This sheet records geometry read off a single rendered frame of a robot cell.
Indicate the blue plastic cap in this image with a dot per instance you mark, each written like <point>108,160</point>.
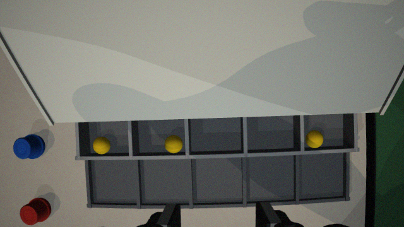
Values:
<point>30,146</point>

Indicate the red plug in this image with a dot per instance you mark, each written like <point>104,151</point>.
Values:
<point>37,210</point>

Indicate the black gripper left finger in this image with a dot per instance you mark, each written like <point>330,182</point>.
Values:
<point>170,217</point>

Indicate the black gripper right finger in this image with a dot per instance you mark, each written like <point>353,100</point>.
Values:
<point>266,216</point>

